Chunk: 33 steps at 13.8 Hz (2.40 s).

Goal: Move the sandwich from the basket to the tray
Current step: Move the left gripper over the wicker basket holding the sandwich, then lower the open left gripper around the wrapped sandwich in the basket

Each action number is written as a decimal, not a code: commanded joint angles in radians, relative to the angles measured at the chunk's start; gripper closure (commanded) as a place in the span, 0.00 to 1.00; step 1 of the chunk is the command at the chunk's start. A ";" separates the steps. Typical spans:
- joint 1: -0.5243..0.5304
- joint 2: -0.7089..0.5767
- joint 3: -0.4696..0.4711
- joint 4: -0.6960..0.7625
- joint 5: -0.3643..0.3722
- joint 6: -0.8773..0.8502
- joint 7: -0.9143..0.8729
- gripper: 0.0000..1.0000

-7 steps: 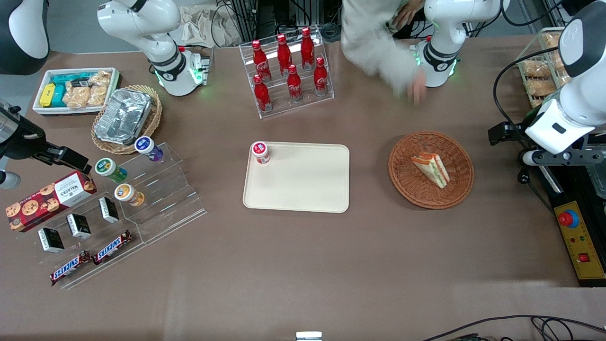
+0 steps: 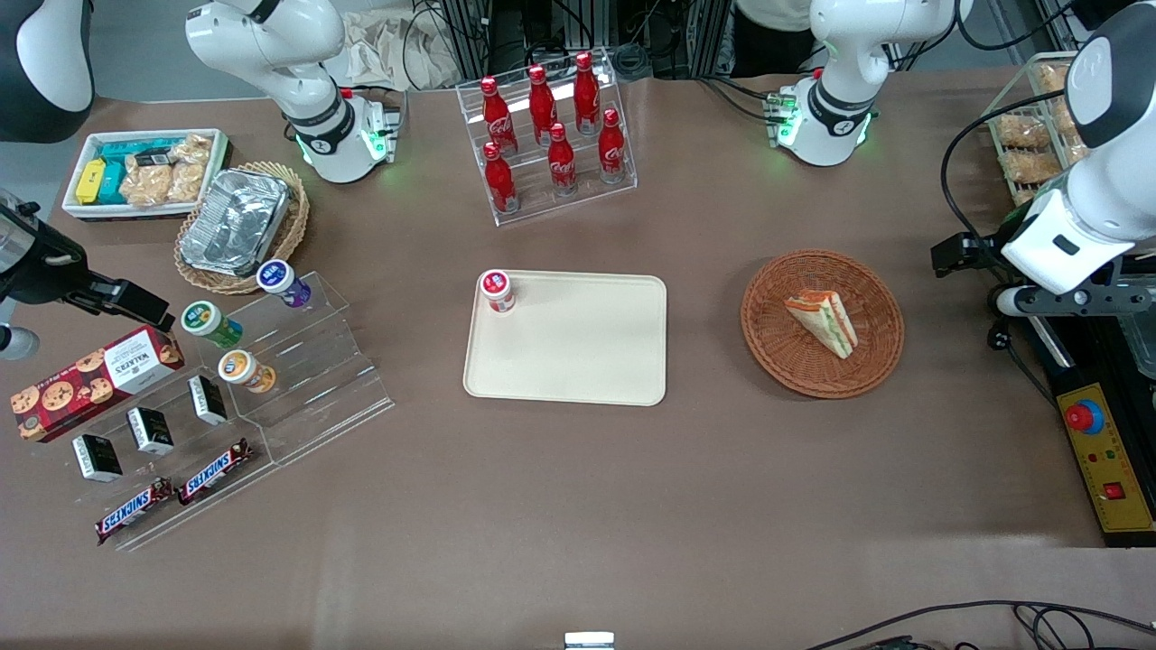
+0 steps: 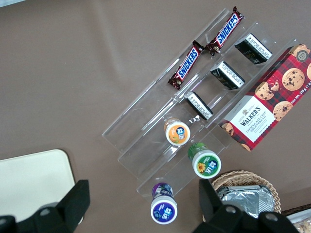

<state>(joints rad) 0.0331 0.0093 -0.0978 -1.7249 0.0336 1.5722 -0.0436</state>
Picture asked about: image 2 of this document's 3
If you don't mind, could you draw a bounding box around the purple cap yogurt bottle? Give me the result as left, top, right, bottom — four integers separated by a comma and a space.
256, 259, 312, 309

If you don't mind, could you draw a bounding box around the black power plug cable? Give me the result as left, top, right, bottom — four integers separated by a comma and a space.
986, 325, 1058, 407

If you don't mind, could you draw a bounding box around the long teal box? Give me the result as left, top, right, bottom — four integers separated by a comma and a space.
98, 137, 177, 168

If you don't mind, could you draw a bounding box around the red emergency stop button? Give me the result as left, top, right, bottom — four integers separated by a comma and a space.
1064, 399, 1105, 437

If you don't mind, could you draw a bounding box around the triangular sandwich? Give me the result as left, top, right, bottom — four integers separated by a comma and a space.
783, 289, 859, 360

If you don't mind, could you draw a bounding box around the light wicker basket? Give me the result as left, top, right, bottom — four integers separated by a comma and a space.
174, 161, 311, 296

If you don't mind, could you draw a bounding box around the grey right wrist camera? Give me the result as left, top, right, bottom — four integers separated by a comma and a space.
0, 325, 42, 362

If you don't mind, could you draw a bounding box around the aluminium foil tray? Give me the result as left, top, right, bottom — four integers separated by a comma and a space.
179, 168, 292, 278

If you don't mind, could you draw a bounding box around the black appliance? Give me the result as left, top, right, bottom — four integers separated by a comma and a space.
1030, 257, 1156, 548

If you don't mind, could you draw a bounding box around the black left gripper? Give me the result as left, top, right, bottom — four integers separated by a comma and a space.
931, 232, 1005, 277

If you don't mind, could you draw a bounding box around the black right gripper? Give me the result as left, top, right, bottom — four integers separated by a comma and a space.
0, 203, 175, 333

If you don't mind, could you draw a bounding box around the beige plastic tray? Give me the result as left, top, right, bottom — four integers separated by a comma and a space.
462, 271, 669, 407

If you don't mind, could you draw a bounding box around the yellow control panel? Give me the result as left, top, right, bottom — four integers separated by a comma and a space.
1057, 384, 1156, 535

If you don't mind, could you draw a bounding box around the beige paper bag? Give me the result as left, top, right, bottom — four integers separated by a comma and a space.
339, 9, 463, 91

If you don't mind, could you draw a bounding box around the small black white box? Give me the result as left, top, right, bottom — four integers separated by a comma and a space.
72, 434, 124, 483
126, 406, 175, 456
188, 375, 228, 426

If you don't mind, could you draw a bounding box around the dark camera mount bracket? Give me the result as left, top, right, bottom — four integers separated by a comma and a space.
1019, 282, 1156, 319

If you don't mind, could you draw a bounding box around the black equipment frame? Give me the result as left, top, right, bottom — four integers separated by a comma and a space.
411, 0, 734, 84

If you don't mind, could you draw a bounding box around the person in white clothes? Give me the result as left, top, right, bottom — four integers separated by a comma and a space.
733, 0, 816, 78

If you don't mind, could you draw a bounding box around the orange cap yogurt bottle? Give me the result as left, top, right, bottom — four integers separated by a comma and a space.
218, 349, 277, 395

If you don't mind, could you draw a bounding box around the Snickers chocolate bar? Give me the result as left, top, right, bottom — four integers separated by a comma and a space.
95, 477, 174, 546
177, 438, 254, 506

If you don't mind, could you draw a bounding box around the yellow small box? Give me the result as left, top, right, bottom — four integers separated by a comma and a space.
75, 159, 107, 206

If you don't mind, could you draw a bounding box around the brown wicker basket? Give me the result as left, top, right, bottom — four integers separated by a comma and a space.
741, 250, 906, 400

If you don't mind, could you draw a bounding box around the white plastic bin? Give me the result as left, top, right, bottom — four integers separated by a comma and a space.
61, 128, 231, 222

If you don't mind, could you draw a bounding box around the red cap yogurt bottle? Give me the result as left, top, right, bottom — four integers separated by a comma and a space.
479, 269, 517, 314

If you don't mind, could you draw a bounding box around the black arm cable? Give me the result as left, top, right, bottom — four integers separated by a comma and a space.
939, 116, 1089, 240

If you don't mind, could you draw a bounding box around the red cola bottle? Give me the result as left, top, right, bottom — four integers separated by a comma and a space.
482, 142, 519, 215
546, 123, 579, 195
480, 76, 517, 154
597, 108, 629, 184
573, 51, 602, 135
527, 65, 560, 145

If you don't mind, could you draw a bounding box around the black table cable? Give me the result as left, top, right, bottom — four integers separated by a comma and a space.
804, 599, 1156, 650

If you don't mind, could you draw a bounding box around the clear acrylic step display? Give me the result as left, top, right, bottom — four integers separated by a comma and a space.
27, 271, 396, 553

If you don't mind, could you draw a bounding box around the clear acrylic bottle rack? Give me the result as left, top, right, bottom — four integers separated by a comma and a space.
454, 50, 639, 227

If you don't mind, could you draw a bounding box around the bagged bread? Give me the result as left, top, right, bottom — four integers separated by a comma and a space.
1004, 149, 1076, 185
1032, 61, 1076, 97
996, 113, 1054, 151

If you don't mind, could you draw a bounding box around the green cap yogurt bottle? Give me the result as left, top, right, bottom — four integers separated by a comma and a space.
181, 300, 245, 350

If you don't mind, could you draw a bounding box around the red Walkers cookie box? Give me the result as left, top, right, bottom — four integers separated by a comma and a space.
11, 325, 186, 443

